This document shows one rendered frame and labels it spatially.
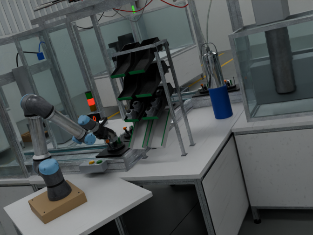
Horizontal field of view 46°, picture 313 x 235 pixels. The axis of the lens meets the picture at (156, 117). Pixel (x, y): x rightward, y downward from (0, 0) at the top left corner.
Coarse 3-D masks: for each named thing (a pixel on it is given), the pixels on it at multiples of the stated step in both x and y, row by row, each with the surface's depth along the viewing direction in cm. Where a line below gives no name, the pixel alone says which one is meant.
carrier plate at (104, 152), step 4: (128, 144) 280; (124, 148) 273; (128, 148) 271; (100, 152) 280; (104, 152) 277; (108, 152) 274; (112, 152) 272; (116, 152) 269; (120, 152) 267; (124, 152) 266; (96, 156) 274; (100, 156) 272; (112, 156) 267; (116, 156) 265; (120, 156) 264
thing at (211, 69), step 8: (208, 48) 302; (216, 48) 300; (208, 56) 299; (216, 56) 300; (208, 64) 301; (216, 64) 300; (208, 72) 304; (216, 72) 302; (208, 80) 307; (216, 80) 303; (216, 88) 305
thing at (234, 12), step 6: (228, 0) 309; (234, 0) 307; (228, 6) 310; (234, 6) 308; (234, 12) 310; (240, 12) 311; (234, 18) 312; (240, 18) 309; (234, 24) 313; (240, 24) 311; (234, 30) 315
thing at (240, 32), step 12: (312, 12) 279; (252, 24) 301; (276, 24) 253; (288, 24) 249; (228, 36) 270; (240, 36) 266; (240, 72) 276; (240, 84) 279; (252, 120) 285; (264, 120) 281
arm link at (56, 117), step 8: (32, 96) 220; (40, 96) 222; (32, 104) 217; (40, 104) 217; (48, 104) 219; (32, 112) 219; (40, 112) 217; (48, 112) 218; (56, 112) 223; (56, 120) 223; (64, 120) 226; (64, 128) 228; (72, 128) 229; (80, 128) 233; (80, 136) 234; (88, 136) 234; (88, 144) 235
